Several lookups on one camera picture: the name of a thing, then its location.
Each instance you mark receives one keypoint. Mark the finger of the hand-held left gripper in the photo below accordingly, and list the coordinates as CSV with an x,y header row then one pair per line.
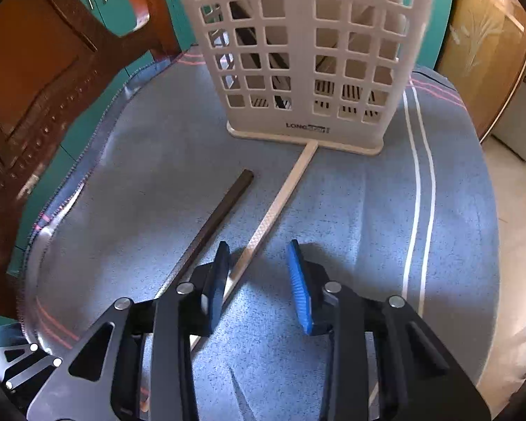
x,y
22,370

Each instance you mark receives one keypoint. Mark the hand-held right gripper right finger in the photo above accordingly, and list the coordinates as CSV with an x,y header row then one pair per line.
x,y
300,289

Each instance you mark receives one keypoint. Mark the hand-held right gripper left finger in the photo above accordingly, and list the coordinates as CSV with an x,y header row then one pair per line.
x,y
217,280

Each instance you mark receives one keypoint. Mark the dark square chopstick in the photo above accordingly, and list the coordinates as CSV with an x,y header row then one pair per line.
x,y
228,201

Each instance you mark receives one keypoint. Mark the beige chopstick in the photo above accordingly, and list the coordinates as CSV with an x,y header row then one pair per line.
x,y
285,193

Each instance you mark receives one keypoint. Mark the white plastic utensil basket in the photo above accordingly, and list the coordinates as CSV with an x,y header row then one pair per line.
x,y
302,52

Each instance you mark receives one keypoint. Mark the blue striped tablecloth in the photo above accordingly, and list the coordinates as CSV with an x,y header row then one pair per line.
x,y
355,228

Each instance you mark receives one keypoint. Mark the grey refrigerator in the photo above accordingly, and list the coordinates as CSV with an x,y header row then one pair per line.
x,y
521,127

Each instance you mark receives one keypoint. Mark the brown wooden chair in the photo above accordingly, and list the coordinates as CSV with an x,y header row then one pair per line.
x,y
35,74

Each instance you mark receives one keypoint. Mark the wooden framed glass door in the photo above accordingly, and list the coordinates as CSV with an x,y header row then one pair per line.
x,y
477,44

